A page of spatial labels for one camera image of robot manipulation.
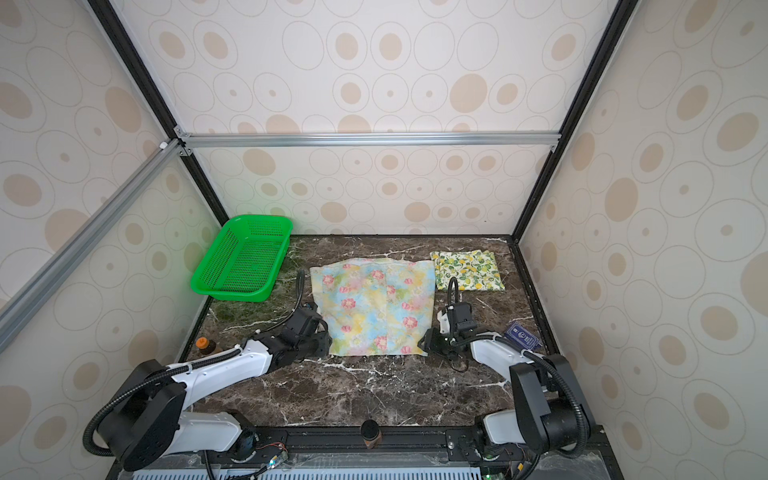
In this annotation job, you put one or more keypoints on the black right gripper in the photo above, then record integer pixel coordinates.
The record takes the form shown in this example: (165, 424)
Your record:
(432, 337)

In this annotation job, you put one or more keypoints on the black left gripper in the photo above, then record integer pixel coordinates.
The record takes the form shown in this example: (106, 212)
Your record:
(324, 338)

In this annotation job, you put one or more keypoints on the lemon print green skirt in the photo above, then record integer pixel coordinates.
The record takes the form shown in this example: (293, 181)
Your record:
(475, 270)

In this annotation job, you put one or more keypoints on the floral pastel skirt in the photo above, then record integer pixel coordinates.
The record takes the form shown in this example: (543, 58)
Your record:
(375, 307)

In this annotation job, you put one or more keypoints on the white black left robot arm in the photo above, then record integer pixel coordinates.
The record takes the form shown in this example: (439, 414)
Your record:
(149, 417)

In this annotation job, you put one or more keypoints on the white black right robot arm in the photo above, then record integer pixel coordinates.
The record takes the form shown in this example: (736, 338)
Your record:
(550, 412)

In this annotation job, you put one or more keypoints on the blue card box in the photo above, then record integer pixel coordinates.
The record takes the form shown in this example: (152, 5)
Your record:
(521, 336)

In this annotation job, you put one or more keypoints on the green plastic basket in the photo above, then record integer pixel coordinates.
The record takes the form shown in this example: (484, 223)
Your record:
(244, 260)

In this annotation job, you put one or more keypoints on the brown cylindrical knob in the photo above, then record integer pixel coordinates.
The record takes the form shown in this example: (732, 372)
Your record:
(371, 433)

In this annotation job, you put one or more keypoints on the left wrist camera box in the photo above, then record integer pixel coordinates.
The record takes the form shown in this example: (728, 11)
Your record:
(302, 324)

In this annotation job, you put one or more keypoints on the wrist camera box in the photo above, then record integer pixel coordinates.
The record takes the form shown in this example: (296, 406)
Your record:
(457, 321)
(302, 324)

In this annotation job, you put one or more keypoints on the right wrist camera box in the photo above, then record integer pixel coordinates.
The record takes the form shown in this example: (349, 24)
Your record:
(457, 321)

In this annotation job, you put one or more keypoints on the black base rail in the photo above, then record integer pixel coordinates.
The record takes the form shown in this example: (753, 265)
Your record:
(405, 452)

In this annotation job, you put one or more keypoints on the silver aluminium rail left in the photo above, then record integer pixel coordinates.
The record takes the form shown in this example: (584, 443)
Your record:
(22, 308)

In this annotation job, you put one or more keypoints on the silver aluminium rail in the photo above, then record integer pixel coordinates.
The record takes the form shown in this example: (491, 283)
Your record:
(373, 139)
(22, 308)

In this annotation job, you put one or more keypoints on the silver aluminium rail back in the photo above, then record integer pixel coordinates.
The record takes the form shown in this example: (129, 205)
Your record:
(373, 139)

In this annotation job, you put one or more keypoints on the black corner frame post right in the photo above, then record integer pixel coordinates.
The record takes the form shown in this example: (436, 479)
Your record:
(605, 49)

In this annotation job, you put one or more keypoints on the black corner frame post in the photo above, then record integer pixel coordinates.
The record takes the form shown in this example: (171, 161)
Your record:
(605, 49)
(107, 17)

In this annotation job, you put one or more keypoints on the black corner frame post left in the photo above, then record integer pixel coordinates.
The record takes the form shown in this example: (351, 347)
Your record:
(107, 17)

